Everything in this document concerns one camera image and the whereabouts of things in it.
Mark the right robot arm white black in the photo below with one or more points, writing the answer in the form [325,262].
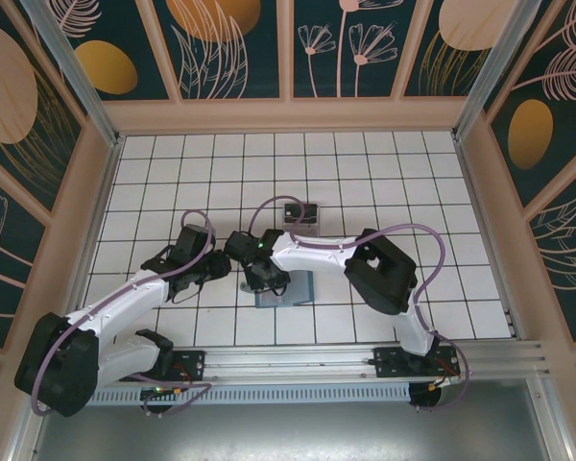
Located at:
[317,254]

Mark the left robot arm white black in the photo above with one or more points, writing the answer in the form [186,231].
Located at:
[125,298]

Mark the aluminium frame post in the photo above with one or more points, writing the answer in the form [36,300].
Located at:
[74,72]
[489,72]

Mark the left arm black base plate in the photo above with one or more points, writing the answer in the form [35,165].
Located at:
[194,360]

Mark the aluminium mounting rail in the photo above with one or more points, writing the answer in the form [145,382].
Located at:
[288,360]

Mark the blue leather card holder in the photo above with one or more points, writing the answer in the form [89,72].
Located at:
[300,288]

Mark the aluminium table edge strip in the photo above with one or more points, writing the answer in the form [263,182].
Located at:
[93,240]
[489,240]

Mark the grey metal sheet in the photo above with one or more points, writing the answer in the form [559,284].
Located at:
[288,432]

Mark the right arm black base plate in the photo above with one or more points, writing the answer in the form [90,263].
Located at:
[386,360]

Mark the clear acrylic card stand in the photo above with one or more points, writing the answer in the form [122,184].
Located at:
[318,231]

